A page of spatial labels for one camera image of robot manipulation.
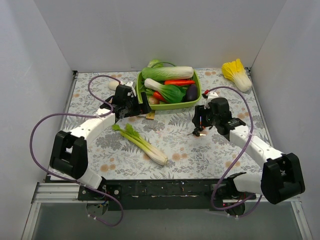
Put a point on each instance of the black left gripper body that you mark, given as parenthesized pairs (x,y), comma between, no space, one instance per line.
(139,107)

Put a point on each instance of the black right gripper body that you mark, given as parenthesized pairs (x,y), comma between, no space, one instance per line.
(199,120)

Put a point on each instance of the orange black padlock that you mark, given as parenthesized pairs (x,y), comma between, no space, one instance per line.
(200,122)

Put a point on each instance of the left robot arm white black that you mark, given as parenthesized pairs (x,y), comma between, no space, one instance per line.
(70,149)

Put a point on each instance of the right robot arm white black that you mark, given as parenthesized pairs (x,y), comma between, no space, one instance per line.
(281,176)

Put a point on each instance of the brass silver padlock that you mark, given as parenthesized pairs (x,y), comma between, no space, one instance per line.
(148,116)

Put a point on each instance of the beige mushroom toy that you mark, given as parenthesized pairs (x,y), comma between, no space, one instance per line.
(153,101)

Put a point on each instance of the small red chili toy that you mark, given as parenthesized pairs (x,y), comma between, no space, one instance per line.
(159,97)

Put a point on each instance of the green plastic basket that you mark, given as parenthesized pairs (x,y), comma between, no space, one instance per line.
(166,106)

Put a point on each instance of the bok choy toy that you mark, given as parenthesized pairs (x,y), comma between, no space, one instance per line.
(171,93)

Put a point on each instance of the purple eggplant toy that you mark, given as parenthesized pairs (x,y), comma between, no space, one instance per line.
(191,93)

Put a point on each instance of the white radish toy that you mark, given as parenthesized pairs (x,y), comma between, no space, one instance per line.
(112,85)

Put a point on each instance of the green napa cabbage toy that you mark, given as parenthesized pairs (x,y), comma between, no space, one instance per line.
(161,74)

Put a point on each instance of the floral patterned table mat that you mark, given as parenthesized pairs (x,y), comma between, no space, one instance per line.
(189,157)

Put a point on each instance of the light green leaf toy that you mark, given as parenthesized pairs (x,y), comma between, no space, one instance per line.
(155,63)

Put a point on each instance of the celery stalk toy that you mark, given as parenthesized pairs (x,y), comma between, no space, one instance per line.
(133,136)

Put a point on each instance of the yellow white cabbage toy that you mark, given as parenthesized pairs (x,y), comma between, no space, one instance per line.
(235,72)

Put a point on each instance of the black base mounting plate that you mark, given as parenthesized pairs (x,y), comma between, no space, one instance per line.
(175,203)

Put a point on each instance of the aluminium frame rail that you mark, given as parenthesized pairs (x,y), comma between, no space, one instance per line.
(55,192)

